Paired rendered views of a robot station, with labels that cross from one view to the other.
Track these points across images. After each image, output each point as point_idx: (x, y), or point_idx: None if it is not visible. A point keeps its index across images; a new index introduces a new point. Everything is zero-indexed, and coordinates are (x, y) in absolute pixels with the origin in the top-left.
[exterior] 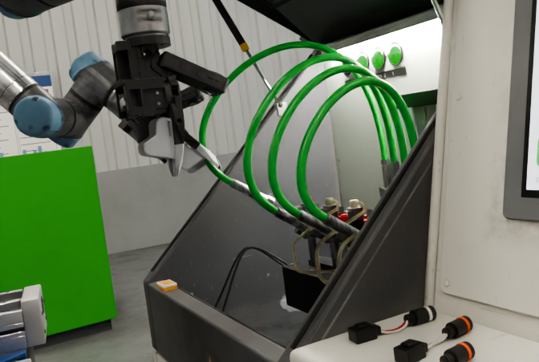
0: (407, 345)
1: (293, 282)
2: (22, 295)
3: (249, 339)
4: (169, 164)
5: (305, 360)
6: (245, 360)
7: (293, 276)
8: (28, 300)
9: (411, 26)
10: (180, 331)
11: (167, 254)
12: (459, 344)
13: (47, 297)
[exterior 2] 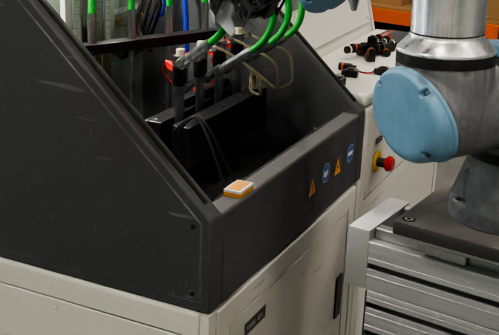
0: (355, 67)
1: (199, 136)
2: (394, 212)
3: (335, 125)
4: (354, 1)
5: (373, 92)
6: (342, 138)
7: (201, 128)
8: (401, 200)
9: None
10: (278, 202)
11: (190, 176)
12: (344, 62)
13: None
